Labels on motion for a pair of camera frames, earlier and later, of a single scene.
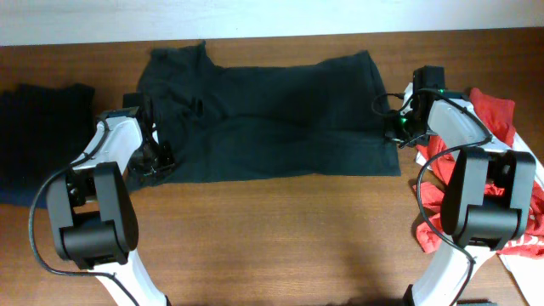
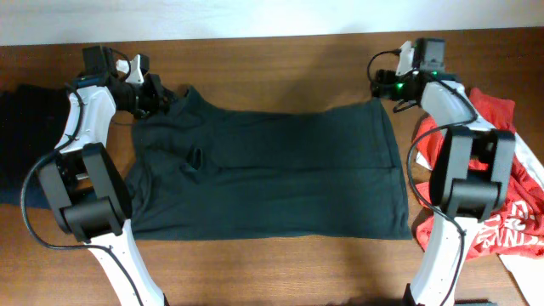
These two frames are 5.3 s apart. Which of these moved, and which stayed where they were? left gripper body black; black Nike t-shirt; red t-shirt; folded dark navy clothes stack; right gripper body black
Moved: black Nike t-shirt; left gripper body black; right gripper body black
Stayed: red t-shirt; folded dark navy clothes stack
